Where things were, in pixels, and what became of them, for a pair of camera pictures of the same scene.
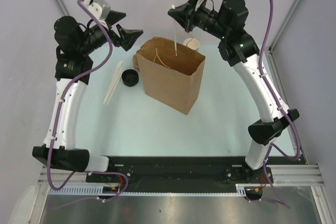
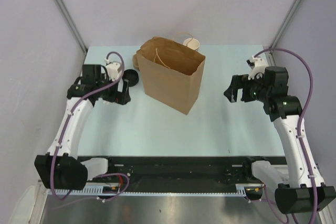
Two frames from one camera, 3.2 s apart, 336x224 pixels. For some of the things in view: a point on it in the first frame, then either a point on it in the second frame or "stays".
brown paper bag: [172, 80] stays
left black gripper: [127, 36] → [121, 97]
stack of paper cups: [192, 43] stays
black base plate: [155, 173] stays
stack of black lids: [130, 77] stays
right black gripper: [186, 14] → [239, 82]
